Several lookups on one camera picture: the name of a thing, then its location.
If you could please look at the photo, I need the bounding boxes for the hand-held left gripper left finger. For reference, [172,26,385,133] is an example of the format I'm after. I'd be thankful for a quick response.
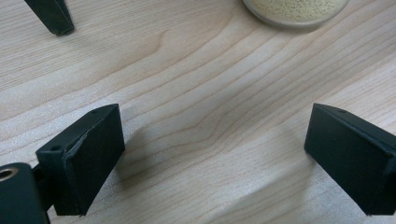
[35,104,126,217]

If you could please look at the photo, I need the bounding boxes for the glass jar of yellow grains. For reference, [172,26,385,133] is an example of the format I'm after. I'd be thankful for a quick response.
[242,0,351,30]

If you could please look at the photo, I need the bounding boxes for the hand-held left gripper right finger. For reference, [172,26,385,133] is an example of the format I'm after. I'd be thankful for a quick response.
[304,103,396,217]

